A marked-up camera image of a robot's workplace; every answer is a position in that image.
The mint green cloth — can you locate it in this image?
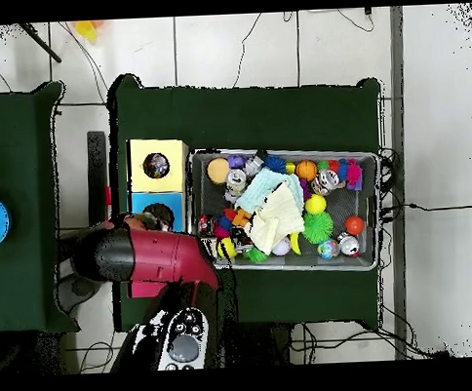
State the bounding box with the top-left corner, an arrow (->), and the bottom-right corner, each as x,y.
234,166 -> 307,218

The cream yellow cloth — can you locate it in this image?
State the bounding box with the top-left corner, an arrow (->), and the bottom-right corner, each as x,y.
242,179 -> 309,257

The multicolour cartoon print cloth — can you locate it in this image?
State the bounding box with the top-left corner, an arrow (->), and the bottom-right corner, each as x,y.
143,153 -> 170,179

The wooden box with three holes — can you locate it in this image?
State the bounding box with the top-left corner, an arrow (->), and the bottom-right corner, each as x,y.
122,137 -> 195,300

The shallow clear mesh bin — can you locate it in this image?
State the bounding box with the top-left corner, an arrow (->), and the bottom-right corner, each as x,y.
188,141 -> 384,280

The silver drinks can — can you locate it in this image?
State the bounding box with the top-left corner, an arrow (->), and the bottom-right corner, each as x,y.
226,167 -> 251,192

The peach orange ball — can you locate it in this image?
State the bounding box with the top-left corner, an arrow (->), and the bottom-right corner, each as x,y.
206,158 -> 233,186

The yellow ball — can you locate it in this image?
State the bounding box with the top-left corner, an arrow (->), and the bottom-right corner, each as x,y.
217,238 -> 239,260
304,192 -> 329,216

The orange toy basketball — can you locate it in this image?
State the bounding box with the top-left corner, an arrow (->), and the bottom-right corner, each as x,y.
295,159 -> 319,182

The large light green spiky ball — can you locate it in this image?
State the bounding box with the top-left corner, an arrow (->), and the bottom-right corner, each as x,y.
302,211 -> 336,245

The pink spiky ball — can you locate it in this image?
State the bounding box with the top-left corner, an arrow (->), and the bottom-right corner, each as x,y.
343,158 -> 366,192

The orange red ball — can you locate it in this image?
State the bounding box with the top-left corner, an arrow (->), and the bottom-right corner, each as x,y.
344,215 -> 368,237

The black chair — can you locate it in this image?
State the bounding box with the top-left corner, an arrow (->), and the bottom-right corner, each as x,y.
52,130 -> 117,313

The grey metal beam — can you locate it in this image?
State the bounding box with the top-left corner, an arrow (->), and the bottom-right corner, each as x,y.
378,6 -> 420,362

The green cloth side table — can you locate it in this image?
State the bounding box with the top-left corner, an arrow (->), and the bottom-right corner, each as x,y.
0,80 -> 78,335

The yellow floor object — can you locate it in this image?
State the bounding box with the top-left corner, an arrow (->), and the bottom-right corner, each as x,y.
73,20 -> 101,44

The black rod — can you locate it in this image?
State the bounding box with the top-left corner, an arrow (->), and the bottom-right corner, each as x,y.
17,21 -> 63,65

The black cable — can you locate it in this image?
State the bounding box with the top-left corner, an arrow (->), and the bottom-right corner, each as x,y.
376,143 -> 472,224
229,12 -> 267,90

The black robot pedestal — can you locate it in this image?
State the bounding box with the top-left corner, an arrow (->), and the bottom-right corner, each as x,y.
221,320 -> 301,369

